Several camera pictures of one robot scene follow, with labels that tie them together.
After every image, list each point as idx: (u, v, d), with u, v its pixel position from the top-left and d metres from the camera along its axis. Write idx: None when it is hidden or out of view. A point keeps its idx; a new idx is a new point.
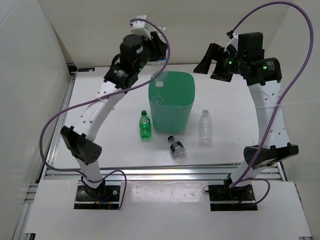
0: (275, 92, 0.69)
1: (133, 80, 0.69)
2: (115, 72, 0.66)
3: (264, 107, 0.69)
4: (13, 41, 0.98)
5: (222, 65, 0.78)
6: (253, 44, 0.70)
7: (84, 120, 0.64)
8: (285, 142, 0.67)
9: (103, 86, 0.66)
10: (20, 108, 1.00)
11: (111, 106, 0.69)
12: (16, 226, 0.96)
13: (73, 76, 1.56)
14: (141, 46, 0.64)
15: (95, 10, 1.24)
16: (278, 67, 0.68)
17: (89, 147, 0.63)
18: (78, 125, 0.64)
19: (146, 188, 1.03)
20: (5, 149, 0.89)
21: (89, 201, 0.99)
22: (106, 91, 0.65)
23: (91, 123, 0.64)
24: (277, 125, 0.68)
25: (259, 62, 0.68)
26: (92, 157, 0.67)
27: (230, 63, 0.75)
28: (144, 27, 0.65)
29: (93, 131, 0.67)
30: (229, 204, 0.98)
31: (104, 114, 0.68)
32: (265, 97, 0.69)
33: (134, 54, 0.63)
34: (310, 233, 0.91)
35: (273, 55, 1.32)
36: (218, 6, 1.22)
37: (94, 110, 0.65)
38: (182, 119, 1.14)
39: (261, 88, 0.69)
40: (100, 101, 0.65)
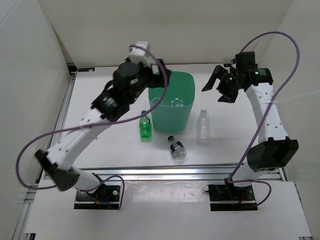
0: (269, 91, 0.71)
1: (122, 111, 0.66)
2: (103, 100, 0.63)
3: (259, 104, 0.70)
4: (12, 41, 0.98)
5: (225, 83, 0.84)
6: (246, 59, 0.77)
7: (60, 147, 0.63)
8: (283, 135, 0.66)
9: (88, 113, 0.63)
10: (20, 108, 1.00)
11: (94, 134, 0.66)
12: (16, 225, 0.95)
13: (73, 76, 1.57)
14: (136, 77, 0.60)
15: (95, 11, 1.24)
16: (270, 74, 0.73)
17: (58, 176, 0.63)
18: (54, 152, 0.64)
19: (146, 188, 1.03)
20: (4, 149, 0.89)
21: (89, 201, 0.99)
22: (89, 120, 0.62)
23: (67, 153, 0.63)
24: (273, 119, 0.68)
25: (251, 70, 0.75)
26: (65, 184, 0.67)
27: (230, 79, 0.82)
28: (144, 55, 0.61)
29: (70, 159, 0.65)
30: (229, 204, 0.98)
31: (86, 141, 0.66)
32: (259, 95, 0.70)
33: (127, 85, 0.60)
34: (310, 233, 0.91)
35: (273, 55, 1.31)
36: (218, 6, 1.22)
37: (73, 139, 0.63)
38: (182, 119, 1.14)
39: (254, 88, 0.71)
40: (81, 130, 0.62)
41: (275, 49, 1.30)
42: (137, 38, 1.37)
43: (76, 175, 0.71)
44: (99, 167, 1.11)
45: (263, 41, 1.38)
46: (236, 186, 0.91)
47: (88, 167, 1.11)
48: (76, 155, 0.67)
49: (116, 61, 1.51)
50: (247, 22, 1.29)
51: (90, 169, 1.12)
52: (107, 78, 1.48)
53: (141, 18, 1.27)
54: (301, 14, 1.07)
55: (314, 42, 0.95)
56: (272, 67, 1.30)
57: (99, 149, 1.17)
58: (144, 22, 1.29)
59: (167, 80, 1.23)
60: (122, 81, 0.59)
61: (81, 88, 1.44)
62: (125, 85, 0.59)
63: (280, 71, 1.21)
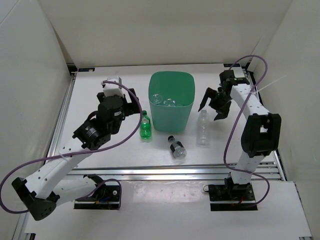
0: (247, 88, 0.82)
1: (102, 140, 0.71)
2: (86, 129, 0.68)
3: (241, 95, 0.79)
4: (12, 41, 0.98)
5: (215, 99, 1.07)
6: (227, 73, 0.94)
7: (39, 176, 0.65)
8: (266, 111, 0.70)
9: (70, 142, 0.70)
10: (20, 108, 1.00)
11: (73, 164, 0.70)
12: (16, 225, 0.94)
13: (73, 76, 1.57)
14: (119, 110, 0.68)
15: (95, 10, 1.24)
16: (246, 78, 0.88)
17: (36, 205, 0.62)
18: (33, 181, 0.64)
19: (146, 188, 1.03)
20: (4, 149, 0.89)
21: (89, 201, 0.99)
22: (71, 148, 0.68)
23: (46, 181, 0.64)
24: (254, 102, 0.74)
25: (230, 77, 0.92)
26: (41, 214, 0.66)
27: (218, 95, 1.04)
28: (119, 88, 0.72)
29: (49, 188, 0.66)
30: (229, 204, 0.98)
31: (65, 171, 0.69)
32: (240, 90, 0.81)
33: (111, 116, 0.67)
34: (310, 233, 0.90)
35: (272, 55, 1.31)
36: (218, 6, 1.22)
37: (53, 167, 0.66)
38: (182, 118, 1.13)
39: (235, 87, 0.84)
40: (62, 158, 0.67)
41: (275, 48, 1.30)
42: (137, 38, 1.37)
43: (54, 205, 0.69)
44: (99, 167, 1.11)
45: (263, 41, 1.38)
46: (235, 182, 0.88)
47: (88, 167, 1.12)
48: (55, 184, 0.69)
49: (116, 61, 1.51)
50: (247, 22, 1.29)
51: (90, 169, 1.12)
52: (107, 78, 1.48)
53: (141, 18, 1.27)
54: (301, 14, 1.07)
55: (314, 42, 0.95)
56: (272, 67, 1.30)
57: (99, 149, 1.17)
58: (144, 22, 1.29)
59: (166, 79, 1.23)
60: (107, 112, 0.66)
61: (81, 88, 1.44)
62: (110, 116, 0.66)
63: (280, 71, 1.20)
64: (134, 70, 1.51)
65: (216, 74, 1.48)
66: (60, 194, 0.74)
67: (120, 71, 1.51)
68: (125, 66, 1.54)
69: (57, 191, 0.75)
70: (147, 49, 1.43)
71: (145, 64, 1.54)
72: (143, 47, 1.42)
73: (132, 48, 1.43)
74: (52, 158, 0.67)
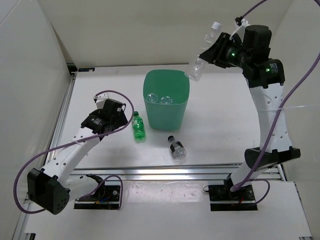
0: (278, 95, 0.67)
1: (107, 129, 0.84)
2: (92, 121, 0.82)
3: (267, 110, 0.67)
4: (13, 41, 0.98)
5: (225, 56, 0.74)
6: (260, 43, 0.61)
7: (57, 162, 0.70)
8: (287, 145, 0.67)
9: (80, 131, 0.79)
10: (20, 108, 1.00)
11: (85, 151, 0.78)
12: (16, 225, 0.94)
13: (73, 76, 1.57)
14: (121, 107, 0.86)
15: (95, 11, 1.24)
16: (281, 68, 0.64)
17: (57, 192, 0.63)
18: (51, 168, 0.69)
19: (146, 188, 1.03)
20: (4, 149, 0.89)
21: (89, 201, 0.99)
22: (82, 135, 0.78)
23: (65, 165, 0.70)
24: (280, 128, 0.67)
25: (262, 64, 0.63)
26: (58, 206, 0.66)
27: (232, 56, 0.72)
28: (107, 97, 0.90)
29: (66, 174, 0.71)
30: (229, 204, 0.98)
31: (79, 157, 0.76)
32: (268, 100, 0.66)
33: (114, 110, 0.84)
34: (310, 233, 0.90)
35: (272, 55, 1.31)
36: (218, 6, 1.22)
37: (69, 153, 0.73)
38: (177, 116, 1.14)
39: (264, 91, 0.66)
40: (76, 144, 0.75)
41: (275, 49, 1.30)
42: (137, 38, 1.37)
43: (68, 198, 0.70)
44: (99, 167, 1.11)
45: None
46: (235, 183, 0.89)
47: (89, 167, 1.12)
48: (72, 170, 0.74)
49: (116, 61, 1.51)
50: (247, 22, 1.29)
51: (90, 169, 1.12)
52: (107, 78, 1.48)
53: (141, 18, 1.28)
54: (301, 15, 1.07)
55: (314, 42, 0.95)
56: None
57: (98, 149, 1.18)
58: (144, 22, 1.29)
59: (162, 78, 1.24)
60: (112, 106, 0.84)
61: (81, 89, 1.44)
62: (114, 108, 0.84)
63: None
64: (134, 70, 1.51)
65: (216, 74, 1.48)
66: (70, 188, 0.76)
67: (120, 71, 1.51)
68: (125, 66, 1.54)
69: (66, 186, 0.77)
70: (147, 49, 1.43)
71: (145, 65, 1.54)
72: (143, 47, 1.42)
73: (132, 48, 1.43)
74: (67, 145, 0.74)
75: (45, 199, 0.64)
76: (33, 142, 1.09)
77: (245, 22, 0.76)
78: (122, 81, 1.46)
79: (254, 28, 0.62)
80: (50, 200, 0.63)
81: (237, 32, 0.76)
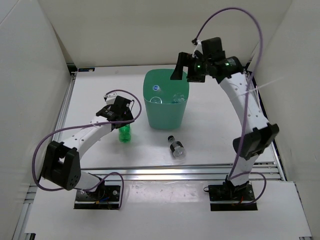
0: (242, 81, 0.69)
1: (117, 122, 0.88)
2: (105, 111, 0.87)
3: (237, 96, 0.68)
4: (13, 42, 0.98)
5: (193, 70, 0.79)
6: (213, 47, 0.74)
7: (76, 138, 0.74)
8: (265, 123, 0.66)
9: (95, 118, 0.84)
10: (20, 108, 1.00)
11: (97, 137, 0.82)
12: (16, 225, 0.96)
13: (73, 76, 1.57)
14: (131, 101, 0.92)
15: (95, 11, 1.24)
16: (239, 63, 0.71)
17: (74, 164, 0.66)
18: (70, 142, 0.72)
19: (146, 188, 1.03)
20: (4, 149, 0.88)
21: (89, 201, 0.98)
22: (98, 121, 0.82)
23: (83, 141, 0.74)
24: (252, 109, 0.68)
25: (221, 62, 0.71)
26: (71, 181, 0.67)
27: (198, 67, 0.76)
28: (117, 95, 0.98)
29: (80, 151, 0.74)
30: (229, 204, 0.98)
31: (93, 140, 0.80)
32: (234, 87, 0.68)
33: (124, 105, 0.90)
34: (310, 234, 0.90)
35: (272, 55, 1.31)
36: (218, 6, 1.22)
37: (87, 132, 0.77)
38: (177, 116, 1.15)
39: (229, 81, 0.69)
40: (93, 126, 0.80)
41: (274, 48, 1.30)
42: (137, 38, 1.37)
43: (79, 177, 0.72)
44: (99, 167, 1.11)
45: (263, 40, 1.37)
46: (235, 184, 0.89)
47: (89, 167, 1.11)
48: (84, 151, 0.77)
49: (116, 61, 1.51)
50: (247, 22, 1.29)
51: (89, 169, 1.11)
52: (107, 78, 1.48)
53: (141, 18, 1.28)
54: (301, 14, 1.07)
55: (314, 43, 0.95)
56: (272, 67, 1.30)
57: (98, 149, 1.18)
58: (144, 22, 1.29)
59: (162, 77, 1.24)
60: (122, 100, 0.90)
61: (81, 89, 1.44)
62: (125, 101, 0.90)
63: (280, 71, 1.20)
64: (134, 70, 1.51)
65: None
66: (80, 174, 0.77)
67: (120, 71, 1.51)
68: (125, 66, 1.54)
69: None
70: (147, 49, 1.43)
71: (145, 64, 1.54)
72: (143, 47, 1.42)
73: (132, 48, 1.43)
74: (84, 127, 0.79)
75: (62, 171, 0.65)
76: (33, 143, 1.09)
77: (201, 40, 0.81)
78: (121, 81, 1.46)
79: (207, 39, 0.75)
80: (67, 172, 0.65)
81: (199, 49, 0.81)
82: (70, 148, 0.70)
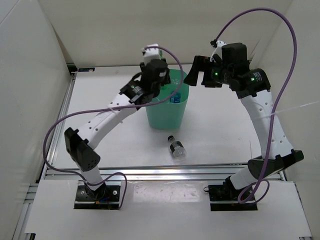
0: (268, 101, 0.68)
1: (146, 100, 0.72)
2: (132, 88, 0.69)
3: (261, 117, 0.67)
4: (13, 42, 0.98)
5: (210, 76, 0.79)
6: (238, 56, 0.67)
7: (90, 126, 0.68)
8: (289, 148, 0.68)
9: (117, 98, 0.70)
10: (20, 108, 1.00)
11: (119, 119, 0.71)
12: (16, 226, 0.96)
13: (73, 76, 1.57)
14: (165, 71, 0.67)
15: (95, 11, 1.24)
16: (266, 77, 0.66)
17: (86, 153, 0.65)
18: (84, 131, 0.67)
19: (146, 188, 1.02)
20: (4, 149, 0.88)
21: (89, 201, 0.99)
22: (119, 103, 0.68)
23: (97, 131, 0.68)
24: (277, 134, 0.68)
25: (246, 75, 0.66)
26: (88, 165, 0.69)
27: (216, 74, 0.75)
28: (158, 54, 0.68)
29: (95, 141, 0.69)
30: (229, 204, 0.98)
31: (112, 125, 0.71)
32: (259, 107, 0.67)
33: (156, 76, 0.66)
34: (310, 233, 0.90)
35: (272, 55, 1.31)
36: (218, 6, 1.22)
37: (103, 119, 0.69)
38: (178, 116, 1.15)
39: (254, 99, 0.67)
40: (111, 111, 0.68)
41: (275, 48, 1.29)
42: (137, 38, 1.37)
43: (99, 157, 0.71)
44: (99, 167, 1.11)
45: (262, 41, 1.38)
46: (237, 188, 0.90)
47: None
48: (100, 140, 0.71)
49: (116, 61, 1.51)
50: (247, 22, 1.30)
51: None
52: (108, 78, 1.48)
53: (141, 18, 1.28)
54: (300, 15, 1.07)
55: (313, 43, 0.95)
56: (272, 67, 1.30)
57: (98, 149, 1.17)
58: (144, 22, 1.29)
59: None
60: (153, 71, 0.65)
61: (81, 89, 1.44)
62: (155, 75, 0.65)
63: (280, 71, 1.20)
64: (133, 70, 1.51)
65: None
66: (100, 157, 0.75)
67: (120, 71, 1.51)
68: (125, 66, 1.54)
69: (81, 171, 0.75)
70: None
71: None
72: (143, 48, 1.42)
73: (132, 48, 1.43)
74: (101, 111, 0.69)
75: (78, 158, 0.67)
76: (34, 142, 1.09)
77: (220, 43, 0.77)
78: (121, 81, 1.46)
79: (230, 45, 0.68)
80: (81, 160, 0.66)
81: (217, 53, 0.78)
82: (82, 140, 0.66)
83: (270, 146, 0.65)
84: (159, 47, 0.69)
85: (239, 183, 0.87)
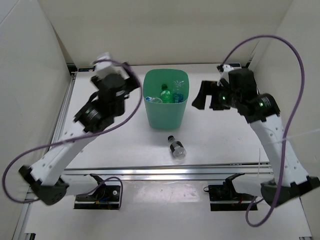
0: (278, 125, 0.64)
1: (106, 122, 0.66)
2: (87, 112, 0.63)
3: (272, 143, 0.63)
4: (13, 42, 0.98)
5: (218, 100, 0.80)
6: (245, 82, 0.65)
7: (44, 163, 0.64)
8: (304, 176, 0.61)
9: (71, 127, 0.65)
10: (20, 107, 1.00)
11: (77, 149, 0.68)
12: (16, 226, 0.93)
13: (73, 76, 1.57)
14: (122, 89, 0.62)
15: (95, 11, 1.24)
16: (274, 102, 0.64)
17: (43, 193, 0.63)
18: (38, 169, 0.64)
19: (146, 188, 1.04)
20: (4, 149, 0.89)
21: (89, 201, 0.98)
22: (72, 134, 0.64)
23: (50, 169, 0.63)
24: (290, 160, 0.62)
25: (254, 100, 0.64)
26: (51, 199, 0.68)
27: (224, 99, 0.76)
28: (110, 66, 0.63)
29: (53, 176, 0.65)
30: (229, 204, 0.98)
31: (70, 155, 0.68)
32: (269, 132, 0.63)
33: (113, 96, 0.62)
34: (310, 233, 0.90)
35: (272, 56, 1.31)
36: (218, 6, 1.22)
37: (56, 154, 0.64)
38: (178, 117, 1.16)
39: (263, 124, 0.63)
40: (64, 144, 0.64)
41: (275, 48, 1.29)
42: (137, 38, 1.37)
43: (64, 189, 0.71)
44: (99, 167, 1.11)
45: (263, 41, 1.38)
46: (238, 191, 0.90)
47: (88, 167, 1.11)
48: (59, 172, 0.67)
49: None
50: (247, 22, 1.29)
51: (89, 169, 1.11)
52: None
53: (141, 18, 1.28)
54: (301, 15, 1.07)
55: (314, 43, 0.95)
56: (272, 67, 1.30)
57: (98, 149, 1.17)
58: (144, 22, 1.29)
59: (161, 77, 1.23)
60: (108, 92, 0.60)
61: (81, 89, 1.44)
62: (111, 95, 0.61)
63: (280, 71, 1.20)
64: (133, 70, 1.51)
65: (215, 74, 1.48)
66: (68, 183, 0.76)
67: None
68: None
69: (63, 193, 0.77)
70: (147, 48, 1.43)
71: (144, 64, 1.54)
72: (143, 48, 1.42)
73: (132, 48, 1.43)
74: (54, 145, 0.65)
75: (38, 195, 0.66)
76: (34, 142, 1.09)
77: (227, 67, 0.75)
78: None
79: (236, 71, 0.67)
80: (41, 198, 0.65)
81: (223, 77, 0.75)
82: (35, 180, 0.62)
83: (282, 173, 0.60)
84: (110, 61, 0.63)
85: (240, 188, 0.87)
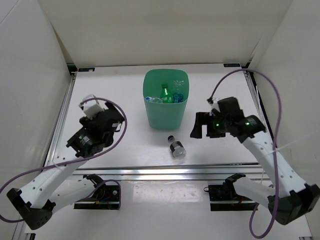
0: (267, 140, 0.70)
1: (97, 149, 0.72)
2: (80, 138, 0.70)
3: (264, 155, 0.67)
4: (13, 42, 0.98)
5: (212, 127, 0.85)
6: (231, 108, 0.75)
7: (34, 186, 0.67)
8: (302, 183, 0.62)
9: (63, 152, 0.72)
10: (20, 108, 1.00)
11: (67, 174, 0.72)
12: (16, 225, 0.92)
13: (73, 76, 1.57)
14: (116, 121, 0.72)
15: (94, 11, 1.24)
16: (259, 121, 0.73)
17: (29, 217, 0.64)
18: (28, 192, 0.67)
19: (146, 188, 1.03)
20: (4, 149, 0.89)
21: (89, 201, 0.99)
22: (64, 158, 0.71)
23: (41, 191, 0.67)
24: (285, 169, 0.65)
25: (241, 122, 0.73)
26: (37, 224, 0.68)
27: (217, 125, 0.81)
28: (96, 104, 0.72)
29: (43, 199, 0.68)
30: (229, 204, 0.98)
31: (61, 180, 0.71)
32: (260, 146, 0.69)
33: (107, 125, 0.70)
34: (310, 233, 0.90)
35: (272, 55, 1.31)
36: (218, 6, 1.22)
37: (47, 177, 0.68)
38: (178, 117, 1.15)
39: (252, 140, 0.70)
40: (56, 168, 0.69)
41: (274, 48, 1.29)
42: (137, 38, 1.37)
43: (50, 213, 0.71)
44: (99, 167, 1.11)
45: (263, 40, 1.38)
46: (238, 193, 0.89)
47: (88, 167, 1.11)
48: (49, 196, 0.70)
49: (116, 61, 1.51)
50: (247, 22, 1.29)
51: (89, 169, 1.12)
52: (108, 78, 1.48)
53: (141, 18, 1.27)
54: (301, 14, 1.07)
55: (313, 43, 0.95)
56: (272, 66, 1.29)
57: None
58: (144, 22, 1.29)
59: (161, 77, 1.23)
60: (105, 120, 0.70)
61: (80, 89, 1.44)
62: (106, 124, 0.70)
63: (280, 71, 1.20)
64: (133, 70, 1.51)
65: (215, 74, 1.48)
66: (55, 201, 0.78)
67: (120, 71, 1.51)
68: (125, 66, 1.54)
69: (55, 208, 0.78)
70: (147, 48, 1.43)
71: (144, 64, 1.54)
72: (143, 48, 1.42)
73: (132, 49, 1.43)
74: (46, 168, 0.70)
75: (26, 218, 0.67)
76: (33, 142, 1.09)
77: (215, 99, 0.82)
78: (122, 81, 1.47)
79: (223, 100, 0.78)
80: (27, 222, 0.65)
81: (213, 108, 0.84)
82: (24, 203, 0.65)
83: (278, 182, 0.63)
84: (95, 99, 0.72)
85: (241, 190, 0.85)
